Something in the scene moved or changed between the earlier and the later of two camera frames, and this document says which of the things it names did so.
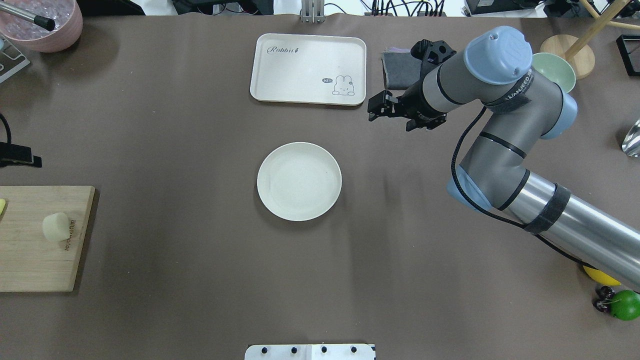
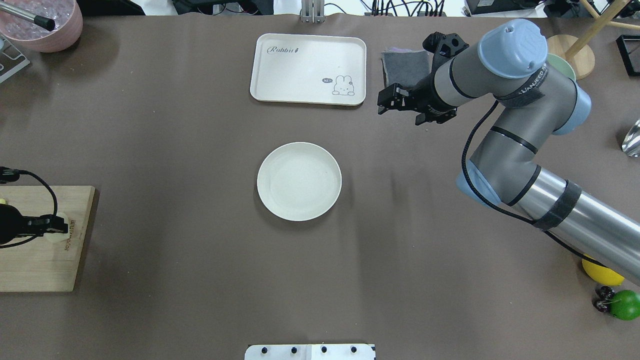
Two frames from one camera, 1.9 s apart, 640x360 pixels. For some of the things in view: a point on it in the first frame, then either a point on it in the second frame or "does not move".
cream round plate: x=299 y=181 does not move
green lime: x=625 y=305 does not move
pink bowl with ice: x=67 y=15 does not move
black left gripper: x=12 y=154 -> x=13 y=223
